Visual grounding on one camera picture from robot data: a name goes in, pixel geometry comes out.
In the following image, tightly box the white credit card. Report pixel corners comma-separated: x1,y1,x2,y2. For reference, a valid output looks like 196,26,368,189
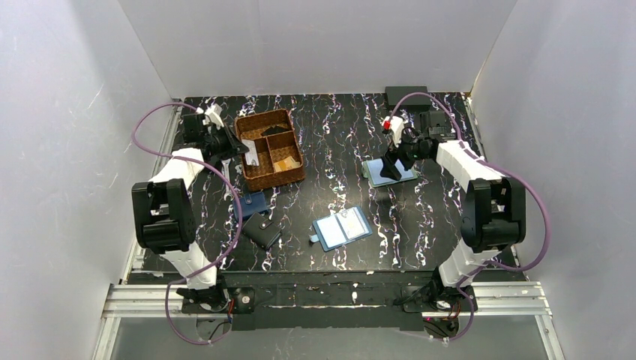
241,139,260,167

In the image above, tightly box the black snap wallet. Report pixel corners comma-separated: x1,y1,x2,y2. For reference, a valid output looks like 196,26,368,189
241,213,281,251

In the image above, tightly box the silver wrench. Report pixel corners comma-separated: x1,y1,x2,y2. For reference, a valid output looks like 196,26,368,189
221,159,233,200

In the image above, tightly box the tan item in basket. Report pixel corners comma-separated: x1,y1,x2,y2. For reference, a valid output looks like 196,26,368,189
274,156,302,173

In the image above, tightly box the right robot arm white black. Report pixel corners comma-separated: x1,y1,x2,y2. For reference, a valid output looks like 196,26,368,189
380,116,526,289

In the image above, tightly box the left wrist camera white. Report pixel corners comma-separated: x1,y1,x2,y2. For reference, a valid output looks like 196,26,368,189
196,104,225,130

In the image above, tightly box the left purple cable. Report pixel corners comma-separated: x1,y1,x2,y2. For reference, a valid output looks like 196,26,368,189
130,101,244,347

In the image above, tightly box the black card in basket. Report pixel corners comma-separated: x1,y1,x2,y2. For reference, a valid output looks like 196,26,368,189
260,125,290,137

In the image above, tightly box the black box back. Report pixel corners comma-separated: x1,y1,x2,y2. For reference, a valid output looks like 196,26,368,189
385,85,432,112

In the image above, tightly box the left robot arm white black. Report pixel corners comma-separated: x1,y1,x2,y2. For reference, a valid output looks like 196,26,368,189
131,107,248,292

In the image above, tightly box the teal open card holder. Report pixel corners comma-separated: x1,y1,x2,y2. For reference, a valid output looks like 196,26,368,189
361,158,419,188

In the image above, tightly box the brown wicker divided basket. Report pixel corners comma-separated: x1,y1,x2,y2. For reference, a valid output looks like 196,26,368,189
235,109,305,191

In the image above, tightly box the blue card holder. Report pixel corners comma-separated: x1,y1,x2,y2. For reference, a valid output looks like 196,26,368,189
309,206,372,252

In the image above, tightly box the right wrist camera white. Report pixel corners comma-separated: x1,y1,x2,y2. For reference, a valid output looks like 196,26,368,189
382,115,405,146

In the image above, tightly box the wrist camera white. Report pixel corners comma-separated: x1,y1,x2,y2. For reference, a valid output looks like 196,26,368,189
382,115,405,146
196,104,225,130

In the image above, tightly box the dark blue pouch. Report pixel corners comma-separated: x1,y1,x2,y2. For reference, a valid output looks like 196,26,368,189
232,191,269,221

